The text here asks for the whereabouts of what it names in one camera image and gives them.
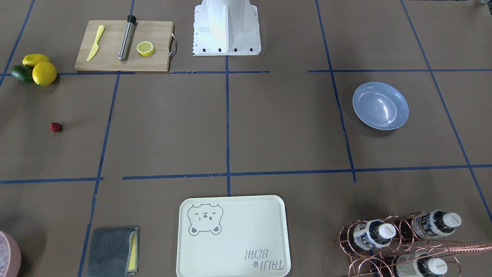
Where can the grey folded cloth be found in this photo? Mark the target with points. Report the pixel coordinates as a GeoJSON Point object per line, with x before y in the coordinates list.
{"type": "Point", "coordinates": [114, 252]}

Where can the lemon half slice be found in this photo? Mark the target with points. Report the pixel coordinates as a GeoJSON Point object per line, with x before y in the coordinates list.
{"type": "Point", "coordinates": [146, 48]}

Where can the blue plate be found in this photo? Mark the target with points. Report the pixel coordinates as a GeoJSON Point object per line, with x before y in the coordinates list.
{"type": "Point", "coordinates": [380, 106]}

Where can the steel muddler black tip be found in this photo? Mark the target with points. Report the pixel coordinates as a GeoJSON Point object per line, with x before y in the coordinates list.
{"type": "Point", "coordinates": [128, 38]}

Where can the copper wire bottle rack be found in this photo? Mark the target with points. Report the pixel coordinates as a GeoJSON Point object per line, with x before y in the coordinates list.
{"type": "Point", "coordinates": [381, 262]}

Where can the red strawberry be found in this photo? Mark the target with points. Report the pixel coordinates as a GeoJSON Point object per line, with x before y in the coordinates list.
{"type": "Point", "coordinates": [56, 127]}

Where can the yellow plastic knife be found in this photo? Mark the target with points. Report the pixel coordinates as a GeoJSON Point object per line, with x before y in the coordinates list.
{"type": "Point", "coordinates": [95, 47]}

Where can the tea bottle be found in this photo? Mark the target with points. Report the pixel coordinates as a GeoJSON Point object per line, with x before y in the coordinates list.
{"type": "Point", "coordinates": [370, 235]}
{"type": "Point", "coordinates": [435, 224]}
{"type": "Point", "coordinates": [419, 264]}

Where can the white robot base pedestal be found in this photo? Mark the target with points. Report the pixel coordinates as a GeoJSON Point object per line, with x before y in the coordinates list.
{"type": "Point", "coordinates": [226, 28]}

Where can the green avocado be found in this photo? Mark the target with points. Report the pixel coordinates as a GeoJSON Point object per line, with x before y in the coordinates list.
{"type": "Point", "coordinates": [22, 73]}

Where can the yellow lemon upper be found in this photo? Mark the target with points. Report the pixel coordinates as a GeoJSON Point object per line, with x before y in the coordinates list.
{"type": "Point", "coordinates": [31, 60]}

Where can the wooden cutting board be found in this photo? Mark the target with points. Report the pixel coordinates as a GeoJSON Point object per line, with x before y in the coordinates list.
{"type": "Point", "coordinates": [159, 33]}

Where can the tea bottle front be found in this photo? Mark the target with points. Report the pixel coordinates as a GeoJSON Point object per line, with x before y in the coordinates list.
{"type": "Point", "coordinates": [419, 264]}

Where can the cream bear tray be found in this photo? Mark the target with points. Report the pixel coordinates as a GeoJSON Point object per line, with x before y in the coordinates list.
{"type": "Point", "coordinates": [242, 236]}

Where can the yellow lemon round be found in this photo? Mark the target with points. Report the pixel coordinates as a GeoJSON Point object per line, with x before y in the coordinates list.
{"type": "Point", "coordinates": [44, 73]}

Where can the pink ice bowl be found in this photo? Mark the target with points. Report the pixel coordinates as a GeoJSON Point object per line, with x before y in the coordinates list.
{"type": "Point", "coordinates": [10, 256]}

